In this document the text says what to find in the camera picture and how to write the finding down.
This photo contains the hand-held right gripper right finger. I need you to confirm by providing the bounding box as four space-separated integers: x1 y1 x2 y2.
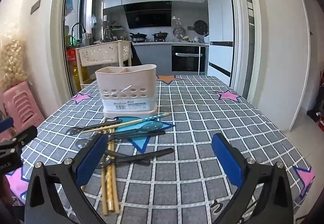
211 133 302 224

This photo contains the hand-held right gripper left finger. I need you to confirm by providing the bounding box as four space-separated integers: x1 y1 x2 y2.
25 133 109 224

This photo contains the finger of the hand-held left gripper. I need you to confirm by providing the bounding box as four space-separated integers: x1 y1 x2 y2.
0 126 38 149
0 117 14 134

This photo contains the yellow patterned wooden chopstick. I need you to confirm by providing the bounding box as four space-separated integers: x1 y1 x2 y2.
109 135 117 210
106 135 114 212

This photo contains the plain wooden chopstick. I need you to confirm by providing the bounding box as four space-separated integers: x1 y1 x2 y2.
100 117 109 215
110 128 121 214

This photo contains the black-handled metal spoon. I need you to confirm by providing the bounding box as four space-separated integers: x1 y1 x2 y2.
97 150 151 169

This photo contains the black handled clear utensil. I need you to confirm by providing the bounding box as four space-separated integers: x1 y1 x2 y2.
77 130 166 149
111 148 174 164

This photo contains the blue dotted chopstick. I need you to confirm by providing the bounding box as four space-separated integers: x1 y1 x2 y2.
80 112 170 134

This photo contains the beige plastic utensil holder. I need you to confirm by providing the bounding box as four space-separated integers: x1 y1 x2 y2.
95 63 159 119

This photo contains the pink plastic stool stack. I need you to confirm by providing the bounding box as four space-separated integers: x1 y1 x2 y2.
3 81 45 134

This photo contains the grey checked star tablecloth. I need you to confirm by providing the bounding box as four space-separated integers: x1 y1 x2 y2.
5 75 316 224

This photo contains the clear bag of pale beans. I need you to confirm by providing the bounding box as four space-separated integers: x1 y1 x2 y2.
0 35 28 91

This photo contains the yellow cooking oil bottle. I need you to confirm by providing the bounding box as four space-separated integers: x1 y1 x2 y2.
72 62 87 88

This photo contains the beige plastic trolley cart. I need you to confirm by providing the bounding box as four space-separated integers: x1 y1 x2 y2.
76 40 132 93

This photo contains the black and red clutter pile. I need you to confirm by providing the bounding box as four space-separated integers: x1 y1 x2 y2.
307 71 324 134

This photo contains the black built-in oven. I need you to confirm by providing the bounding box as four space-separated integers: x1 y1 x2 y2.
171 45 206 74

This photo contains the black cloth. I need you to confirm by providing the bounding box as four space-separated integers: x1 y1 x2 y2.
130 43 142 66

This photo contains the kitchen faucet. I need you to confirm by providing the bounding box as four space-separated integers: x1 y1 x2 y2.
70 22 87 45

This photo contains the grey kitchen counter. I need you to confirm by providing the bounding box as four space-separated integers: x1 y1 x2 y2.
131 41 209 73

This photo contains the black wok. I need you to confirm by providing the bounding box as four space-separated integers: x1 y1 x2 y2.
129 32 148 40

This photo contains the round black hanging pan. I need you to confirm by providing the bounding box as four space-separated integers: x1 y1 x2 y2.
194 20 209 34

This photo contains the white refrigerator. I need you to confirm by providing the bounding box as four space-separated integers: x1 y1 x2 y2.
205 0 235 86

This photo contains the round metal steamer rack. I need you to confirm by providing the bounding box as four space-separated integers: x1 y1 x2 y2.
173 25 187 38

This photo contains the black range hood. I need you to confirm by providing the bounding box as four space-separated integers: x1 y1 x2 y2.
124 2 173 29

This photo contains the grey wall panel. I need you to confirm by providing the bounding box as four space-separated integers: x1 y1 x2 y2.
30 0 42 15

